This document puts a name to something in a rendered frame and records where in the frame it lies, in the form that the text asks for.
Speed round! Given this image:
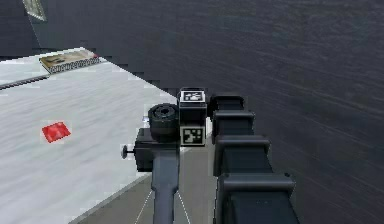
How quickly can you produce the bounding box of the tan book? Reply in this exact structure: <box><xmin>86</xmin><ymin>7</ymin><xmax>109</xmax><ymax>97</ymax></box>
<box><xmin>38</xmin><ymin>48</ymin><xmax>101</xmax><ymax>75</ymax></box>

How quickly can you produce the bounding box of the white table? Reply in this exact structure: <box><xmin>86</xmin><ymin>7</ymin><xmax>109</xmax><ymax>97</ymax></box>
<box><xmin>0</xmin><ymin>47</ymin><xmax>213</xmax><ymax>224</ymax></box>

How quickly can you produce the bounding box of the pale framed picture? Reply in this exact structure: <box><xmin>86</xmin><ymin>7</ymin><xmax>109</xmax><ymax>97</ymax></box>
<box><xmin>22</xmin><ymin>0</ymin><xmax>47</xmax><ymax>22</ymax></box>

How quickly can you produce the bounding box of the red flat square object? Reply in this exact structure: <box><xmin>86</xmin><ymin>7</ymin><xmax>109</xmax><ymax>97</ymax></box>
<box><xmin>41</xmin><ymin>121</ymin><xmax>72</xmax><ymax>144</ymax></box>

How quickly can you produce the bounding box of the dark thin strip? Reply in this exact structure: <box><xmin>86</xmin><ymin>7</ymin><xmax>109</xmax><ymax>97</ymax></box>
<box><xmin>0</xmin><ymin>74</ymin><xmax>51</xmax><ymax>91</ymax></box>

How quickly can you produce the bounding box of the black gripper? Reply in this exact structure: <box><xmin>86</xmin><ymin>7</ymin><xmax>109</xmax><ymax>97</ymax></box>
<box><xmin>121</xmin><ymin>102</ymin><xmax>192</xmax><ymax>224</ymax></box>

